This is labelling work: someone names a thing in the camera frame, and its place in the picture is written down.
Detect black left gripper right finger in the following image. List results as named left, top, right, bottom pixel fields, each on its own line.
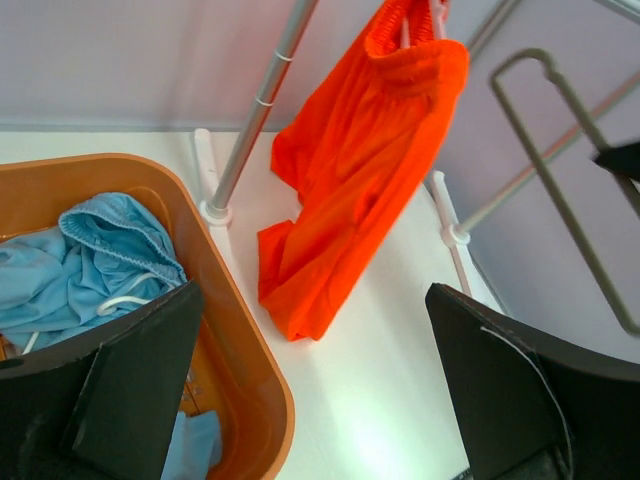
left=425, top=283, right=639, bottom=479

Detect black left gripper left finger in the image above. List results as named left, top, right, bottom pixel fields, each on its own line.
left=1, top=281, right=204, bottom=479

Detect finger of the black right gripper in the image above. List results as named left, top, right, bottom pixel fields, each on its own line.
left=594, top=141, right=640, bottom=183

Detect grey hanger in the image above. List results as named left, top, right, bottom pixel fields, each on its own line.
left=489, top=48, right=639, bottom=343

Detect light blue shorts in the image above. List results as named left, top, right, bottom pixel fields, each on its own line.
left=1, top=193, right=221, bottom=479

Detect pink hanger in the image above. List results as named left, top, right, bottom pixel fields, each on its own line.
left=399, top=0, right=450, bottom=49

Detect orange shorts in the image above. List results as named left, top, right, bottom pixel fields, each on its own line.
left=257, top=1, right=470, bottom=341

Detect orange plastic basket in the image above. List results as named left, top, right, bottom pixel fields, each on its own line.
left=1, top=154, right=294, bottom=479

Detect white metal clothes rack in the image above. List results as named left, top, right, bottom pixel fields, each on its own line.
left=193, top=1, right=639, bottom=300

